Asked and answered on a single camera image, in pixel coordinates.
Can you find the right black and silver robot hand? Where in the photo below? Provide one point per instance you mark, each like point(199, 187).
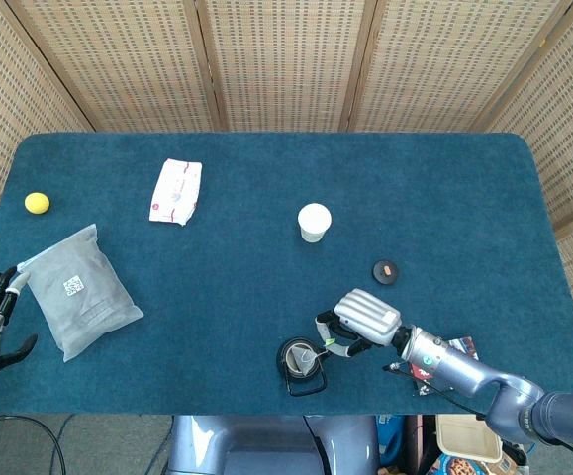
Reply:
point(370, 316)

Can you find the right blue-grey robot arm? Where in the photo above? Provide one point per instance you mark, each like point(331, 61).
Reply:
point(444, 358)

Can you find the black round lid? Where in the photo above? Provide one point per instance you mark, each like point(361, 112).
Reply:
point(382, 274)

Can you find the black teapot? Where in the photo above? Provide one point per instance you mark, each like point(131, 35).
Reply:
point(282, 363)

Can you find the dark red-patterned box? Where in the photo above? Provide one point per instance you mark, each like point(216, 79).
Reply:
point(466, 346)

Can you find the grey plastic pouch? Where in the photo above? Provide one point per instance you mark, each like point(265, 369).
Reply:
point(83, 302)

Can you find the white paper cup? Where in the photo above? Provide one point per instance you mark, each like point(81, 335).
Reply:
point(314, 218)

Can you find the blue package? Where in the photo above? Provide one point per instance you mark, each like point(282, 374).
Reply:
point(389, 440)

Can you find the blue table mat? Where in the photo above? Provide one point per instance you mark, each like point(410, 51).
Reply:
point(246, 277)

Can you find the yellow ball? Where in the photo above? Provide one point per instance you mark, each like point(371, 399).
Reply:
point(37, 203)

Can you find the beige tray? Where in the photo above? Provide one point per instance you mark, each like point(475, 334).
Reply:
point(464, 438)

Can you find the blue-grey robot torso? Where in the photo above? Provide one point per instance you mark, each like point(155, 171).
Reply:
point(266, 445)

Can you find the printed cookie box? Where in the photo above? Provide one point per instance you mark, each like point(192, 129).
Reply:
point(459, 467)

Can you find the white tissue pack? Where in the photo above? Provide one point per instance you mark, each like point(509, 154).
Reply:
point(174, 193)

